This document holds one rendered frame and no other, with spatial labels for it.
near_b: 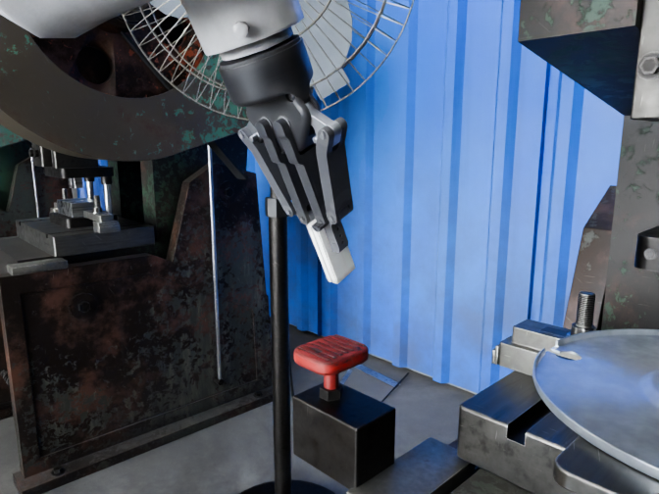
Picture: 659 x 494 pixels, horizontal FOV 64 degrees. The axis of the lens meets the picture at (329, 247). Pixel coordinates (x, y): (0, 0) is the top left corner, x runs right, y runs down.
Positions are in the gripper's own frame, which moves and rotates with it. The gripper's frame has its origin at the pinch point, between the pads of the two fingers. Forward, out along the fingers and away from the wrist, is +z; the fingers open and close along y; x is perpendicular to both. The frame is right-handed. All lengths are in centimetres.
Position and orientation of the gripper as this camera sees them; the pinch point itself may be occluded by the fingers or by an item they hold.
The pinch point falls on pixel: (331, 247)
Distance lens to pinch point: 53.7
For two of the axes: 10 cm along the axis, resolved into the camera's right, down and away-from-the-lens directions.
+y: 6.9, 1.5, -7.1
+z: 3.1, 8.2, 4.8
